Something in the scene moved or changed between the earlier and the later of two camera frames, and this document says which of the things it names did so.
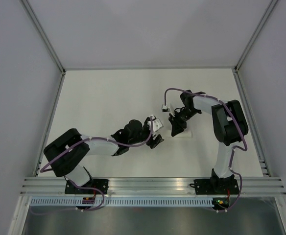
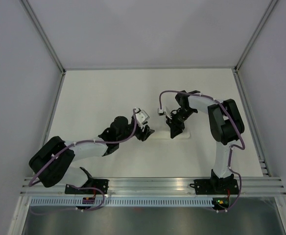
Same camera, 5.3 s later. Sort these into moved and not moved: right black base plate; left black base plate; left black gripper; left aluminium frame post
Moved: left black gripper
Not moved: right black base plate; left aluminium frame post; left black base plate
